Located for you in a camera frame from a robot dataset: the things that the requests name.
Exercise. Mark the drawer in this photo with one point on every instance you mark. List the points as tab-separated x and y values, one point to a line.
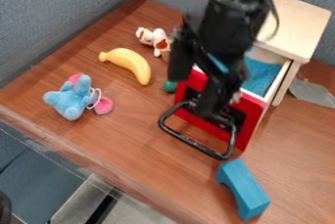
255	104

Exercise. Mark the cabinet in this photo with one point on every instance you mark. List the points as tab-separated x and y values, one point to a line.
299	25

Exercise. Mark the blue arch block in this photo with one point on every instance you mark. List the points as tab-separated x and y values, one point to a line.
244	187

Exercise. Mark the grey cloth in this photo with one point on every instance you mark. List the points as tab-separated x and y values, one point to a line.
312	92

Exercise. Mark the yellow toy banana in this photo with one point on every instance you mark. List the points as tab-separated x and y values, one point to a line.
131	63

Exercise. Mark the green toy ball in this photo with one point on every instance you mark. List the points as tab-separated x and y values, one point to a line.
169	86

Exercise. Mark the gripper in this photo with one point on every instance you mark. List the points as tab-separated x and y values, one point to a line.
229	34

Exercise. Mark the white brown plush dog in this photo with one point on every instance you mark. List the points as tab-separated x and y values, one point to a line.
153	38

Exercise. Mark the blue plush elephant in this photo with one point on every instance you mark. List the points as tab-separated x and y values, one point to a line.
72	97

